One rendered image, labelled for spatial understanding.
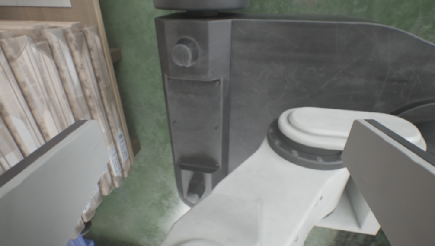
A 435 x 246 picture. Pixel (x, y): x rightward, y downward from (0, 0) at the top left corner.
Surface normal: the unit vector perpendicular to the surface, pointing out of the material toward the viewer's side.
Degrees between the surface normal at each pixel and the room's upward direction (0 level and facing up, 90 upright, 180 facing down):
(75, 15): 0
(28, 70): 90
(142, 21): 0
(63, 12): 0
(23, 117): 90
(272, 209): 90
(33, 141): 90
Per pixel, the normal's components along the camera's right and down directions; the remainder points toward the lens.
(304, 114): 0.00, -0.86
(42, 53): 0.98, 0.12
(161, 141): -0.19, 0.50
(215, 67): 0.55, 0.43
